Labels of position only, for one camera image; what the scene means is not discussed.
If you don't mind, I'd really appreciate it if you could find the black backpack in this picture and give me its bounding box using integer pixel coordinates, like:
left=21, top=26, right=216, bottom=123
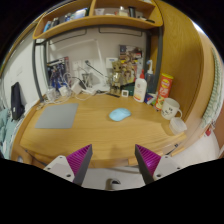
left=10, top=81, right=26, bottom=121

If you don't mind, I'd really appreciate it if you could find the small blue box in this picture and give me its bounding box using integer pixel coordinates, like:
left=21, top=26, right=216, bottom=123
left=144, top=92, right=158, bottom=106

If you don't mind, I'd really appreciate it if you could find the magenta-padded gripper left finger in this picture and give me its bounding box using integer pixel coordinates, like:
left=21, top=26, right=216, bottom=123
left=43, top=143, right=93, bottom=187

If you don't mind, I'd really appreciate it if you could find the colourful printed poster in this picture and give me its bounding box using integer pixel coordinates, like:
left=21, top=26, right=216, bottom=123
left=118, top=44, right=144, bottom=84

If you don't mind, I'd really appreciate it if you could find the white printed mug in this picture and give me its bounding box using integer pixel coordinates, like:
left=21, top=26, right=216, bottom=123
left=160, top=97, right=184, bottom=121

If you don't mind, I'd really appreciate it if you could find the white plug adapter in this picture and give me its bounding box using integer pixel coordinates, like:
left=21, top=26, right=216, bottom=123
left=83, top=87, right=97, bottom=95

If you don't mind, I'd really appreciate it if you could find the blue model kit box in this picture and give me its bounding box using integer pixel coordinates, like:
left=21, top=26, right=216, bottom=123
left=46, top=56, right=71, bottom=92

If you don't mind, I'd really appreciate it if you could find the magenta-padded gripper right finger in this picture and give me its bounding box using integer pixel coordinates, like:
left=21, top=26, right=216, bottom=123
left=134, top=143, right=183, bottom=185

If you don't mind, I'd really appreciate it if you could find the white charging cable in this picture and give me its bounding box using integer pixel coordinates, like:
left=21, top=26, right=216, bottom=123
left=73, top=91, right=101, bottom=102

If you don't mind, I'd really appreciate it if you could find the white wall socket plate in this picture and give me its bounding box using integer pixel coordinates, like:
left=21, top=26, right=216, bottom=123
left=72, top=60, right=84, bottom=71
left=83, top=59, right=96, bottom=69

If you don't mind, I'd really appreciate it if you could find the clear lidded plastic container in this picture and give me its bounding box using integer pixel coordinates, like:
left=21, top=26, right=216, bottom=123
left=168, top=117, right=188, bottom=136

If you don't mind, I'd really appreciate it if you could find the silver metal cup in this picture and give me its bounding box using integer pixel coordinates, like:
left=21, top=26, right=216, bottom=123
left=81, top=73, right=93, bottom=88

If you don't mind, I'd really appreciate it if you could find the wooden shelf unit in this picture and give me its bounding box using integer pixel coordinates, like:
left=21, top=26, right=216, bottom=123
left=32, top=0, right=164, bottom=41

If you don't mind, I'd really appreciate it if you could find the grey mouse pad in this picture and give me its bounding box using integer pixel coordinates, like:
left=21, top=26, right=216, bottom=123
left=34, top=102, right=80, bottom=130

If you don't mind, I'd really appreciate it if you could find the teal and white bedding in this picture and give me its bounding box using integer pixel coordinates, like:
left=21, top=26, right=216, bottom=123
left=0, top=108, right=16, bottom=154

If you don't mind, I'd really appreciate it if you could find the dark grey metal frame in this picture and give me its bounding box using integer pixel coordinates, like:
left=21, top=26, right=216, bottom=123
left=31, top=25, right=164, bottom=103

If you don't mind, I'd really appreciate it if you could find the brown tree creature figurine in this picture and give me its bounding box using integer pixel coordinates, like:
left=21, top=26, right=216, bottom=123
left=109, top=60, right=125, bottom=96

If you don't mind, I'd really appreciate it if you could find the white red-capped lotion pump bottle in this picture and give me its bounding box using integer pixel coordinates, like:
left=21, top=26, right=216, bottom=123
left=133, top=69, right=148, bottom=103

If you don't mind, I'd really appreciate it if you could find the light blue computer mouse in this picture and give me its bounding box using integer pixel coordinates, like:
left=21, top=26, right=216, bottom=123
left=108, top=107, right=132, bottom=123

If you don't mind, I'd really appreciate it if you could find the dark green round tin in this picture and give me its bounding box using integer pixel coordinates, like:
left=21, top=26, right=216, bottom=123
left=128, top=82, right=137, bottom=97

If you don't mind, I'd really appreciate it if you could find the red chips can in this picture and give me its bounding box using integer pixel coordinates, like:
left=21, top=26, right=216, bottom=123
left=154, top=73, right=175, bottom=111

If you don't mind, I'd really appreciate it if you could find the white wall switch panel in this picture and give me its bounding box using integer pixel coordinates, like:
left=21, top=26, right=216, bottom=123
left=105, top=57, right=118, bottom=69

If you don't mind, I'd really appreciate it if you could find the white charger block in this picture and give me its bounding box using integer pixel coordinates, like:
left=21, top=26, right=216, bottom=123
left=70, top=80, right=84, bottom=95

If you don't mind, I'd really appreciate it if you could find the white desk lamp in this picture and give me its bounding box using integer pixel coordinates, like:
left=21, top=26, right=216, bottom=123
left=49, top=38, right=111, bottom=94

